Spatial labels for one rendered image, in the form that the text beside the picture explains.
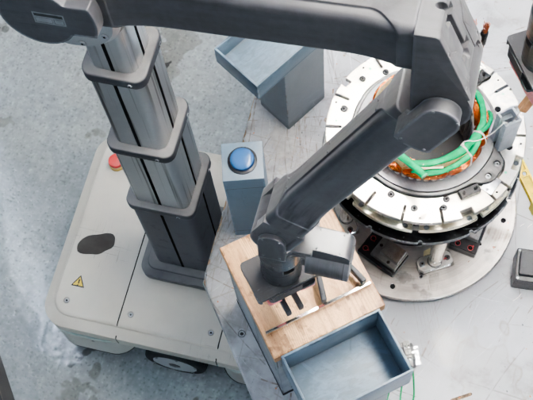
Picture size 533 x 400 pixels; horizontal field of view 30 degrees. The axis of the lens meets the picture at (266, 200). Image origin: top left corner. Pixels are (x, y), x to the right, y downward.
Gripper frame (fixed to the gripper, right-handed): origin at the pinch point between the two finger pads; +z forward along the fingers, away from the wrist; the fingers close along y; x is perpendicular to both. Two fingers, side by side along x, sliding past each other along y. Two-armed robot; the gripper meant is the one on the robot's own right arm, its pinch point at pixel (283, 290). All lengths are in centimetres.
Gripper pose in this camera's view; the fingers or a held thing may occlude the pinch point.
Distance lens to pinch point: 147.9
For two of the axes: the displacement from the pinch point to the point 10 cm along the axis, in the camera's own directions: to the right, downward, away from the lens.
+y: 9.0, -4.2, 1.4
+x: -4.4, -8.0, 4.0
